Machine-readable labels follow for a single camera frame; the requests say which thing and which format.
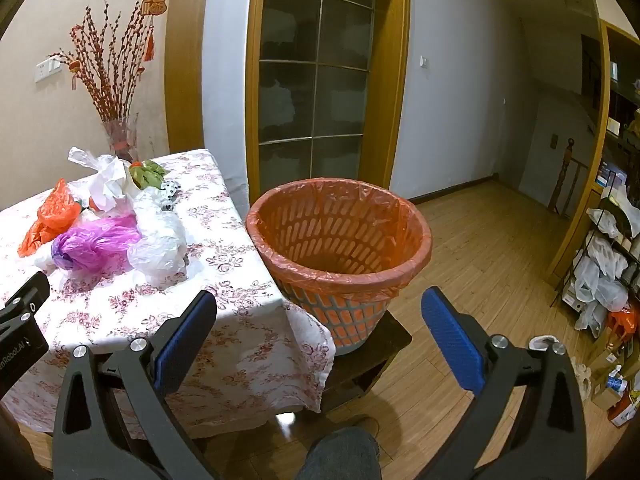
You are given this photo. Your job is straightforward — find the white plastic bag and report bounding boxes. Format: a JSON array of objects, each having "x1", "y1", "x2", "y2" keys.
[{"x1": 67, "y1": 146, "x2": 141, "y2": 211}]

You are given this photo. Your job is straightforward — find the black white patterned wrapper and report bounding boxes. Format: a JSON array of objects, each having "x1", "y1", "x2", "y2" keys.
[{"x1": 160, "y1": 182, "x2": 182, "y2": 211}]

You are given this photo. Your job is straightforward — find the red budded branches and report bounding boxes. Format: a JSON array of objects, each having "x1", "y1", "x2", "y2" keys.
[{"x1": 47, "y1": 2, "x2": 156, "y2": 126}]

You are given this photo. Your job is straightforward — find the black wire rack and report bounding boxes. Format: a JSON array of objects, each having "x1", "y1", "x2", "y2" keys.
[{"x1": 550, "y1": 195, "x2": 640, "y2": 311}]

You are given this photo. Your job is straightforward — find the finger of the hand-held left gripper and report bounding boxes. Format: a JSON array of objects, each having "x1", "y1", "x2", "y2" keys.
[{"x1": 0, "y1": 271, "x2": 51, "y2": 327}]

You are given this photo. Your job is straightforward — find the waste basket with orange liner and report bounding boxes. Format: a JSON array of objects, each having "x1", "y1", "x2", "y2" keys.
[{"x1": 245, "y1": 177, "x2": 433, "y2": 357}]

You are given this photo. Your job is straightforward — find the small orange bag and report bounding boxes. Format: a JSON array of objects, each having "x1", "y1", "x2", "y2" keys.
[{"x1": 606, "y1": 306, "x2": 640, "y2": 335}]

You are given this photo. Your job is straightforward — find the wooden stair railing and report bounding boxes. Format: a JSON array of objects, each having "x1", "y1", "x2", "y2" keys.
[{"x1": 547, "y1": 137, "x2": 589, "y2": 218}]

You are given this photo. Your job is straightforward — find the bunch of white plastic bags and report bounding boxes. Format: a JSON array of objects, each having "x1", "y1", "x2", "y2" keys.
[{"x1": 572, "y1": 185, "x2": 640, "y2": 332}]

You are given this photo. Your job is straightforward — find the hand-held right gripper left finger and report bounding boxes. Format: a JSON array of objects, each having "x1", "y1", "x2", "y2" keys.
[{"x1": 52, "y1": 289, "x2": 218, "y2": 480}]

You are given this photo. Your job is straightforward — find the cardboard box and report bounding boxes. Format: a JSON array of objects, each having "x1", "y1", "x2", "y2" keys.
[{"x1": 591, "y1": 345, "x2": 628, "y2": 408}]

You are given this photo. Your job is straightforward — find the wooden shelf unit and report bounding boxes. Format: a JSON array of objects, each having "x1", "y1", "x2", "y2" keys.
[{"x1": 545, "y1": 20, "x2": 640, "y2": 291}]

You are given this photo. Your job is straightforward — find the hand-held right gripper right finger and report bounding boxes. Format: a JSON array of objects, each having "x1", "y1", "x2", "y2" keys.
[{"x1": 421, "y1": 286, "x2": 587, "y2": 480}]

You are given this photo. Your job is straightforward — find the white wall socket plate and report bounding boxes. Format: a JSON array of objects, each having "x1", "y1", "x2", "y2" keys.
[{"x1": 35, "y1": 58, "x2": 62, "y2": 83}]

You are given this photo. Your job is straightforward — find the red hanging ornament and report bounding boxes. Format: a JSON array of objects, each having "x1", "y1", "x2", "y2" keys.
[{"x1": 141, "y1": 0, "x2": 169, "y2": 62}]

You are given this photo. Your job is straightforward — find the glass vase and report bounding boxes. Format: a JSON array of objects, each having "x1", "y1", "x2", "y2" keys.
[{"x1": 102, "y1": 115, "x2": 141, "y2": 163}]

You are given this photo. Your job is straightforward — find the white slipper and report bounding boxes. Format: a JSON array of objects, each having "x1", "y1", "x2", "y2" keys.
[{"x1": 529, "y1": 336, "x2": 564, "y2": 354}]

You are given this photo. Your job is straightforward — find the green plastic bag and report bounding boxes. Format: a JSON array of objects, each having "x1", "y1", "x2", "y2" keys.
[{"x1": 129, "y1": 160, "x2": 168, "y2": 191}]

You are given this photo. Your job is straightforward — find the dark wooden stool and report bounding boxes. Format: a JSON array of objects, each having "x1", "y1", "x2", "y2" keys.
[{"x1": 320, "y1": 305, "x2": 413, "y2": 401}]

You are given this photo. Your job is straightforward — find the person's leg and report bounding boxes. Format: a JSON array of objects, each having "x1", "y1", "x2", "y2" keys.
[{"x1": 296, "y1": 427, "x2": 379, "y2": 480}]

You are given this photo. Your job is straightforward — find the printed box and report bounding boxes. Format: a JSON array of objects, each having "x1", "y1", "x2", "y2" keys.
[{"x1": 607, "y1": 392, "x2": 640, "y2": 428}]

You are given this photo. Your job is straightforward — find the pale translucent slipper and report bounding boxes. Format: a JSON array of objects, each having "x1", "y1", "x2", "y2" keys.
[{"x1": 570, "y1": 357, "x2": 594, "y2": 403}]

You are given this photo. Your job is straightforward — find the wooden arch trim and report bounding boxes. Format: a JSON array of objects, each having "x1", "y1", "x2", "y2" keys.
[{"x1": 164, "y1": 0, "x2": 212, "y2": 155}]

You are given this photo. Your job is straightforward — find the clear plastic bag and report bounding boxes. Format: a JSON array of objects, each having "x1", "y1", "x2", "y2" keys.
[{"x1": 127, "y1": 187, "x2": 189, "y2": 286}]

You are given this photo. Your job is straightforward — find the orange plastic bag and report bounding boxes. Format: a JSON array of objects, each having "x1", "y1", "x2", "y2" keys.
[{"x1": 17, "y1": 178, "x2": 83, "y2": 258}]

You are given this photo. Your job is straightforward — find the floral tablecloth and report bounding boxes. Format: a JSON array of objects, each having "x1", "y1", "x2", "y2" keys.
[{"x1": 0, "y1": 149, "x2": 337, "y2": 433}]

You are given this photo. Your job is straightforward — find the glass sliding door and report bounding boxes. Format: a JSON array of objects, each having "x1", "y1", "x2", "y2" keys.
[{"x1": 245, "y1": 0, "x2": 412, "y2": 203}]

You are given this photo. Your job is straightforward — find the purple plastic bag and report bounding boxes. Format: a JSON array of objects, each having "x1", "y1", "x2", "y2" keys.
[{"x1": 51, "y1": 214, "x2": 141, "y2": 272}]

